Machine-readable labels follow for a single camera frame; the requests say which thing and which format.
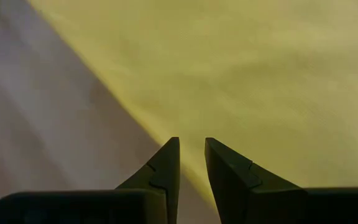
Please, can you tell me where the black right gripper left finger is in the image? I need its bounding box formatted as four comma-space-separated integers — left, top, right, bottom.
115, 136, 181, 224

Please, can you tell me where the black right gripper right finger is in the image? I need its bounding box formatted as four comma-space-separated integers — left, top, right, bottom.
204, 137, 308, 224

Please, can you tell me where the yellow microfiber towel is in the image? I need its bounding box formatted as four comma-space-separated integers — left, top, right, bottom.
26, 0, 358, 224

